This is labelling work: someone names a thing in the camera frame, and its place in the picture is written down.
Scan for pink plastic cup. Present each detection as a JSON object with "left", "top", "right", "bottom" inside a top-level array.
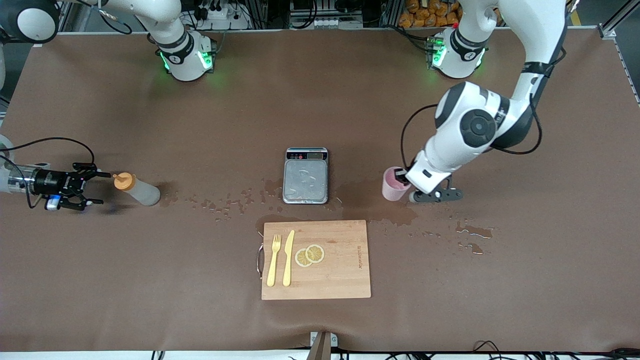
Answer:
[{"left": 382, "top": 166, "right": 412, "bottom": 202}]

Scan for translucent squeeze bottle orange cap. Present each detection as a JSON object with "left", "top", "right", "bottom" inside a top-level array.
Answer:
[{"left": 113, "top": 172, "right": 161, "bottom": 207}]

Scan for silver digital kitchen scale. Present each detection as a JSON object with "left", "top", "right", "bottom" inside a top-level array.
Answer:
[{"left": 282, "top": 147, "right": 329, "bottom": 205}]

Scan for brown table mat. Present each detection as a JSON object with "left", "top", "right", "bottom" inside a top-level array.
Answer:
[{"left": 0, "top": 27, "right": 640, "bottom": 353}]

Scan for yellow plastic knife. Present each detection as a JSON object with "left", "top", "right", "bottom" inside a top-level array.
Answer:
[{"left": 282, "top": 230, "right": 296, "bottom": 287}]

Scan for yellow plastic fork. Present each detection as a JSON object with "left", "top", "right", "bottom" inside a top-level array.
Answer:
[{"left": 266, "top": 234, "right": 282, "bottom": 288}]

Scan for orange snack packet pile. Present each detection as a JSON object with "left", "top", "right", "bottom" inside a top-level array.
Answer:
[{"left": 398, "top": 0, "right": 463, "bottom": 28}]

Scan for white power strip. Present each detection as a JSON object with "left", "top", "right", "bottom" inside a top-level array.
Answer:
[
  {"left": 197, "top": 4, "right": 251, "bottom": 31},
  {"left": 291, "top": 16, "right": 363, "bottom": 30}
]

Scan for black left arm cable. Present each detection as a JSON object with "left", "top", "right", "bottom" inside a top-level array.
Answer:
[{"left": 401, "top": 104, "right": 441, "bottom": 171}]

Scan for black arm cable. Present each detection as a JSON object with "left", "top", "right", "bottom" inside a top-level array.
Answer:
[
  {"left": 0, "top": 137, "right": 96, "bottom": 210},
  {"left": 401, "top": 104, "right": 441, "bottom": 171}
]

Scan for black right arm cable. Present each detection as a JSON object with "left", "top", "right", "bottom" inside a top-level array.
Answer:
[{"left": 0, "top": 137, "right": 96, "bottom": 210}]

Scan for table edge camera bracket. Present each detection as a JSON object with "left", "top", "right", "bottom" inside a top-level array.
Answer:
[{"left": 309, "top": 331, "right": 339, "bottom": 360}]

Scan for black floor cables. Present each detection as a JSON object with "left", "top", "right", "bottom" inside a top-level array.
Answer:
[{"left": 470, "top": 340, "right": 640, "bottom": 360}]

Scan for aluminium frame rail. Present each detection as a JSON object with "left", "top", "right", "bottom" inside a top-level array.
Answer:
[{"left": 598, "top": 0, "right": 640, "bottom": 106}]

